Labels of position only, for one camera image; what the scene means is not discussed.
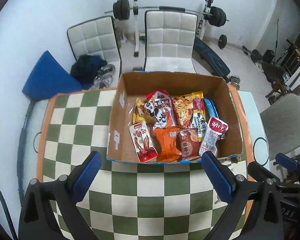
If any yellow ramen noodle packet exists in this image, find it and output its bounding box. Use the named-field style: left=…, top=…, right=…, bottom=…
left=172, top=91, right=207, bottom=142

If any black weight bench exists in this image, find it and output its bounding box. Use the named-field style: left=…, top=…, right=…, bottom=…
left=193, top=37, right=230, bottom=79

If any white quilted chair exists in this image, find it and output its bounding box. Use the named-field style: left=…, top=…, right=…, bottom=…
left=67, top=16, right=122, bottom=87
left=144, top=10, right=197, bottom=73

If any cardboard box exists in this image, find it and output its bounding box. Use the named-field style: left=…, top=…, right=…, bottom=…
left=107, top=71, right=244, bottom=165

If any white red sausage packet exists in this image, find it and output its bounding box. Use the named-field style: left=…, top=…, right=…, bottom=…
left=198, top=117, right=229, bottom=157

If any dark red snack packet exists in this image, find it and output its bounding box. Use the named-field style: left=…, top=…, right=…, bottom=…
left=177, top=128, right=200, bottom=160

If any red chicken feet packet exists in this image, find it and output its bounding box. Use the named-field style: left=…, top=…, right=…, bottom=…
left=129, top=121, right=158, bottom=163

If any yellow panda snack packet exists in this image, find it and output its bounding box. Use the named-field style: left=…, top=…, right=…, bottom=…
left=132, top=98, right=157, bottom=124

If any white quilted chair left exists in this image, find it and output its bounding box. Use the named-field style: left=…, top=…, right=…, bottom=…
left=67, top=16, right=122, bottom=87

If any barbell with black plates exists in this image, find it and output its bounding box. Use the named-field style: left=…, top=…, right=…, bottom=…
left=105, top=0, right=229, bottom=27

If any chrome dumbbell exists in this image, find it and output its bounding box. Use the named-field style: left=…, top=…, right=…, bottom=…
left=226, top=75, right=241, bottom=90

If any black ring on table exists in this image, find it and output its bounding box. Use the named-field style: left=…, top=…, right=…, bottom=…
left=252, top=137, right=271, bottom=167

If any white red spicy snack packet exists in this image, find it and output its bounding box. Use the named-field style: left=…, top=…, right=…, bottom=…
left=146, top=90, right=177, bottom=131

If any green checkered table mat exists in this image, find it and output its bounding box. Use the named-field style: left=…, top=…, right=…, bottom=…
left=37, top=90, right=226, bottom=239

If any blue snack packet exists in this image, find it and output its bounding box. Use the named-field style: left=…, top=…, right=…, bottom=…
left=204, top=98, right=226, bottom=127

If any dark clothing pile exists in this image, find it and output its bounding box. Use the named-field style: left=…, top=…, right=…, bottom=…
left=70, top=55, right=107, bottom=90

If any blue cushion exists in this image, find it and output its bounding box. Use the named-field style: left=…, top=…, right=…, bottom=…
left=22, top=51, right=82, bottom=101

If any small dumbbell bar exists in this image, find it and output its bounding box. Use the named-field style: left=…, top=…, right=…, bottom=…
left=217, top=34, right=263, bottom=65

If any orange snack packet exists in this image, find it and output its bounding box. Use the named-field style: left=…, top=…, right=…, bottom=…
left=153, top=126, right=181, bottom=163

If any grey fabric chair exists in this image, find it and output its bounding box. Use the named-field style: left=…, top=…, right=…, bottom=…
left=260, top=93, right=300, bottom=160

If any white quilted chair centre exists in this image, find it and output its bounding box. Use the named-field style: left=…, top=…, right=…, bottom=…
left=144, top=10, right=197, bottom=73

